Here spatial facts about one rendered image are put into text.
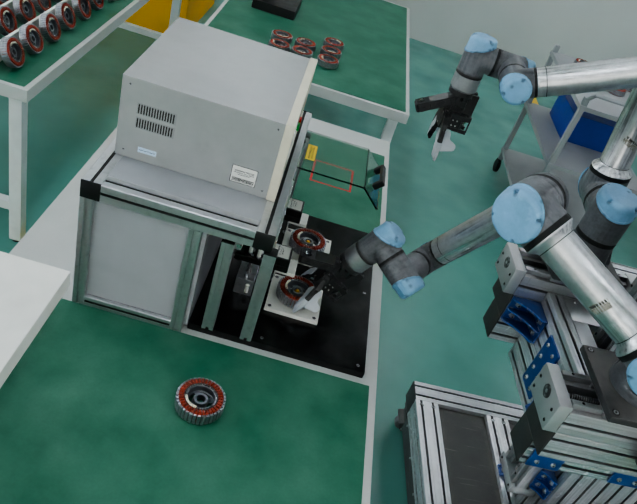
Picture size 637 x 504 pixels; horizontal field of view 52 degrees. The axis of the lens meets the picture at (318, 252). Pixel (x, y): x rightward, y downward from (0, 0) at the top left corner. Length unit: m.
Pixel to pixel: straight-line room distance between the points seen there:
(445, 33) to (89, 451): 6.10
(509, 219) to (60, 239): 1.19
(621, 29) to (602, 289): 6.00
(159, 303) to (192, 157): 0.38
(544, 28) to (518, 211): 5.80
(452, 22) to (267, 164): 5.60
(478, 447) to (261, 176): 1.40
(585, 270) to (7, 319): 1.07
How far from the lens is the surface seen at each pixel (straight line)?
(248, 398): 1.60
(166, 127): 1.55
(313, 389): 1.67
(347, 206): 2.36
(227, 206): 1.52
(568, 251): 1.44
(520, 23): 7.10
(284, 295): 1.78
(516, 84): 1.75
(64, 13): 3.16
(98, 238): 1.62
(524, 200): 1.41
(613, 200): 1.94
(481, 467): 2.48
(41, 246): 1.91
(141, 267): 1.62
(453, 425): 2.54
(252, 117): 1.48
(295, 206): 1.94
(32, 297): 1.10
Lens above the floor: 1.97
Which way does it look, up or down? 36 degrees down
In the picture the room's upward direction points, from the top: 20 degrees clockwise
